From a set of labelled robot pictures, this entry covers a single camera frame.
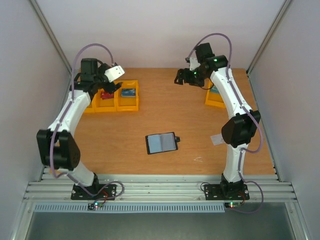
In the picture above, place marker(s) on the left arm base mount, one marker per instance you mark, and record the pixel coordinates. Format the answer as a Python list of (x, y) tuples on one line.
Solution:
[(93, 192)]

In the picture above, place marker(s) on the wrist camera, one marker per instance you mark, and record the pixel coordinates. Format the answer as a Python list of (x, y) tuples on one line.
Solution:
[(193, 63), (114, 73)]

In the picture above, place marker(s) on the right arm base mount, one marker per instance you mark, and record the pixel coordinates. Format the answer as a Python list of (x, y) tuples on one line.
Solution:
[(215, 192)]

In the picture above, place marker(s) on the aluminium frame post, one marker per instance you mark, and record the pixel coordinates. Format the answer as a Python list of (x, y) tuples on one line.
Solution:
[(286, 4), (47, 28)]

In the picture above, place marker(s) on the circuit board with led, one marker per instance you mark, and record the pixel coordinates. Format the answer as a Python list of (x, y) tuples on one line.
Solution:
[(232, 205), (95, 206)]

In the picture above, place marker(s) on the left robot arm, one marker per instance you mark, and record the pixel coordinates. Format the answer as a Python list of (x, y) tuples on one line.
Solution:
[(58, 149)]

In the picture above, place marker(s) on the yellow bin middle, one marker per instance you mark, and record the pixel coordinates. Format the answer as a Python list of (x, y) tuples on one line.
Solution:
[(105, 106)]

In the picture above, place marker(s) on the aluminium rail frame front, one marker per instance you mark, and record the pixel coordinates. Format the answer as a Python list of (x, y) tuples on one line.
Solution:
[(161, 188)]

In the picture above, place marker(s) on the left aluminium frame post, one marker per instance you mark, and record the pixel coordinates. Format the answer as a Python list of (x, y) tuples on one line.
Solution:
[(47, 28)]

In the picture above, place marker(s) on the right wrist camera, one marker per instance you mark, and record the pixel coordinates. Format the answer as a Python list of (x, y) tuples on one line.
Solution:
[(193, 63)]

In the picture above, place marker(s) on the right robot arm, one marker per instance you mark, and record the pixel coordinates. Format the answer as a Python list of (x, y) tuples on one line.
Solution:
[(242, 121)]

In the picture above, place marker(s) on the yellow bin left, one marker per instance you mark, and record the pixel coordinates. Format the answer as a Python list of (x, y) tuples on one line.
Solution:
[(90, 109)]

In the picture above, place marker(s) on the slotted grey cable duct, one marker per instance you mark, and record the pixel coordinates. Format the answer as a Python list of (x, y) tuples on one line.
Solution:
[(128, 208)]

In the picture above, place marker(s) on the white card with red pattern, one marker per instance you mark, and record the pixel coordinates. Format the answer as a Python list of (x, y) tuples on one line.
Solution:
[(217, 139)]

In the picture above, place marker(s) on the right circuit board with LED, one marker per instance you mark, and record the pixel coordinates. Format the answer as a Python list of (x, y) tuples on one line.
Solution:
[(232, 205)]

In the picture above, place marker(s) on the right aluminium frame post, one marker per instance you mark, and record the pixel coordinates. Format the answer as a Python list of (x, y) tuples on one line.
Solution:
[(286, 4)]

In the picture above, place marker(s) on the blue credit card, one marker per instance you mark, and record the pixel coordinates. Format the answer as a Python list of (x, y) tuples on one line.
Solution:
[(128, 93)]

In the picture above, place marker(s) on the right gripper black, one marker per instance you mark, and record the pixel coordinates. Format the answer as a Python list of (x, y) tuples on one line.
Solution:
[(186, 76)]

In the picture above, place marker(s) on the yellow bin far right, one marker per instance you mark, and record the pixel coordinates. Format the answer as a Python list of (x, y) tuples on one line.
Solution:
[(214, 100)]

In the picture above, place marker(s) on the yellow bin right of trio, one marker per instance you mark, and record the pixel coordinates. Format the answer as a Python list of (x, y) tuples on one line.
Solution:
[(128, 104)]

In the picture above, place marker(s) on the card holder with clear sleeves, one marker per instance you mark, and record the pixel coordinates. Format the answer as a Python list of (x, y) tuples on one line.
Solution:
[(161, 143)]

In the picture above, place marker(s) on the teal card in bin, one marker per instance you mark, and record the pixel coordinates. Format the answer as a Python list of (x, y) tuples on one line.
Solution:
[(214, 90)]

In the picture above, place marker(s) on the left circuit board with LED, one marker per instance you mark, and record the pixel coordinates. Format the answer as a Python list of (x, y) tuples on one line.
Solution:
[(95, 206)]

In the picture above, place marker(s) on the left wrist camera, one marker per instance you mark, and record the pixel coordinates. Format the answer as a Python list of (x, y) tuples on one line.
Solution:
[(114, 73)]

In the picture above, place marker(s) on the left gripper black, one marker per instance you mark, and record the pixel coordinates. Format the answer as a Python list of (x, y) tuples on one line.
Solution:
[(113, 87)]

